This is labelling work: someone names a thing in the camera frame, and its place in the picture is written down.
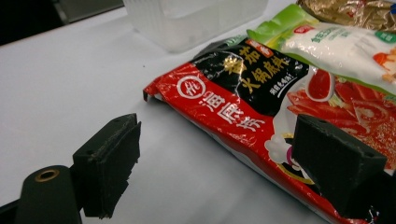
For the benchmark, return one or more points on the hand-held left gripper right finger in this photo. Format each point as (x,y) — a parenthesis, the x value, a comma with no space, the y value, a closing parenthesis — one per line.
(336,165)

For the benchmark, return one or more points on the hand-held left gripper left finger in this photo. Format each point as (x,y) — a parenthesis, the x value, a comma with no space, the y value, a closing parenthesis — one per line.
(106,161)

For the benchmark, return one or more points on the green white seasoning packet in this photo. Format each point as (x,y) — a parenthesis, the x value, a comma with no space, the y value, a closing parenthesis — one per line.
(327,46)

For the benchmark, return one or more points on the red black hotpot base packet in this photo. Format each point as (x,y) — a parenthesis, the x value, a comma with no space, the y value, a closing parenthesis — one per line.
(218,102)

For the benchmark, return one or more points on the gold foil packet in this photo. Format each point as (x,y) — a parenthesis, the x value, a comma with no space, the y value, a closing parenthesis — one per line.
(342,12)

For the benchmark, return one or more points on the clear plastic container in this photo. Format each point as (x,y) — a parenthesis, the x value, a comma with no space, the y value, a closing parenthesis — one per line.
(193,25)

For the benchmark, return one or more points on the white table mat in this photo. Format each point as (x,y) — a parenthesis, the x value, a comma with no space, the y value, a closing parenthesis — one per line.
(77,81)

